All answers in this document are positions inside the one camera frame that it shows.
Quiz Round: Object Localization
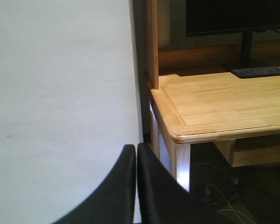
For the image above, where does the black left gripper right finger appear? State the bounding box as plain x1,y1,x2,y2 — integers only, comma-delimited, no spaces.
137,143,224,224

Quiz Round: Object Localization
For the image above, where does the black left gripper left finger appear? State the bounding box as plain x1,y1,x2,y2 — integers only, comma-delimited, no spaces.
55,145,136,224

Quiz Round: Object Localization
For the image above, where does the wooden desk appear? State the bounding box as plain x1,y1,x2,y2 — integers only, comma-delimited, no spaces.
132,0,280,190

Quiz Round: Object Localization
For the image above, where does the black computer monitor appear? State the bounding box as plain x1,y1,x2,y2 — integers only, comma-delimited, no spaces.
186,0,280,79

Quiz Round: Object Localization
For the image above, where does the white cable under desk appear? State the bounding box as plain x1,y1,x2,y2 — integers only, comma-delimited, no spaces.
190,162,257,224

